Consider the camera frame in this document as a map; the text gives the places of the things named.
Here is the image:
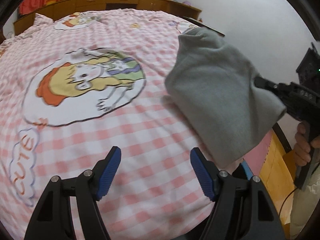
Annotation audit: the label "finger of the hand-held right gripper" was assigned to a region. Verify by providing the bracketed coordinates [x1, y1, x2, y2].
[253, 76, 278, 94]

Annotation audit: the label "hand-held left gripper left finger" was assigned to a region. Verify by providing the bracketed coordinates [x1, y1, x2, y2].
[24, 146, 122, 240]

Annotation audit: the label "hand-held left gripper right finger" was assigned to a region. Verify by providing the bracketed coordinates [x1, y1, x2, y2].
[190, 147, 285, 240]

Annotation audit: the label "grey pants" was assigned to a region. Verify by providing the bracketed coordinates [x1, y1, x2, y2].
[164, 27, 287, 167]

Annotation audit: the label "person's right forearm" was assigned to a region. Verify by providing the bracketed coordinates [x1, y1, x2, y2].
[289, 165, 320, 240]

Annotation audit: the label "person's right hand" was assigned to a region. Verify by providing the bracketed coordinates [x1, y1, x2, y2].
[294, 124, 320, 167]

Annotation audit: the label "pink checked printed blanket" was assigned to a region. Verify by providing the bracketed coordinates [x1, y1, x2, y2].
[0, 9, 250, 240]

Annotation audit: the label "wooden cabinet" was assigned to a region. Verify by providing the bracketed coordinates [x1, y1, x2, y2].
[14, 0, 202, 37]

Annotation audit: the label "dark wooden bed frame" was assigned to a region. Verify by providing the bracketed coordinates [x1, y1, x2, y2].
[272, 122, 294, 155]

